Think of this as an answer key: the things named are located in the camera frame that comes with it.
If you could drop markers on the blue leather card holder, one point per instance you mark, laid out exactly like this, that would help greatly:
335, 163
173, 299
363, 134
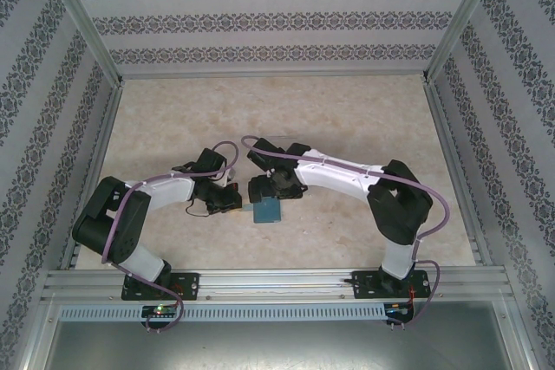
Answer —
269, 214

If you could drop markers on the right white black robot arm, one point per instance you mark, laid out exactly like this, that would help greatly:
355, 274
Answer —
338, 175

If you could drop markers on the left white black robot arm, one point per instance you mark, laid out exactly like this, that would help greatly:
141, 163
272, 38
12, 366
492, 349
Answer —
169, 190

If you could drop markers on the clear plastic tray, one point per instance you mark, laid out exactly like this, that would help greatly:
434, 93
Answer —
282, 139

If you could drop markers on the aluminium base beam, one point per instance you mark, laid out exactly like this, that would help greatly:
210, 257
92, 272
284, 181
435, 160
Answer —
277, 285

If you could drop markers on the small circuit board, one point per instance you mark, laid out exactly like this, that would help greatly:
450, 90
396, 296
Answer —
399, 309
158, 311

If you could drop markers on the grey metal sheet panel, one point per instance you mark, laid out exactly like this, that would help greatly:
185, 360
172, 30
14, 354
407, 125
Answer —
277, 348

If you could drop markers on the aluminium side rail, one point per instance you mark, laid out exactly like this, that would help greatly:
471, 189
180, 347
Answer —
103, 140
444, 140

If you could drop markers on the aluminium frame post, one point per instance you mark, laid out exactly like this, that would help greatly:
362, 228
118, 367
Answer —
464, 19
37, 335
86, 27
522, 335

